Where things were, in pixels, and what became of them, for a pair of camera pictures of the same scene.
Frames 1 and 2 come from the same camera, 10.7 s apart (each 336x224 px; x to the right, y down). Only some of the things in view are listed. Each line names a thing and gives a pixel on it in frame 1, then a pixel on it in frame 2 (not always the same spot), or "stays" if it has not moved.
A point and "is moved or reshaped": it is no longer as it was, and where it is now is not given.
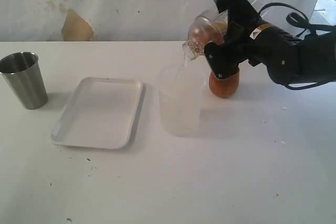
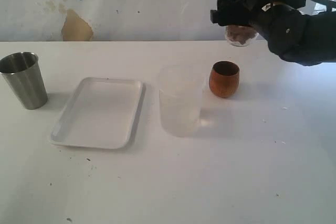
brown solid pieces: (200, 35) is moved or reshaped
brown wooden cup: (224, 88) stays
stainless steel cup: (22, 71) stays
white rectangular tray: (102, 113) stays
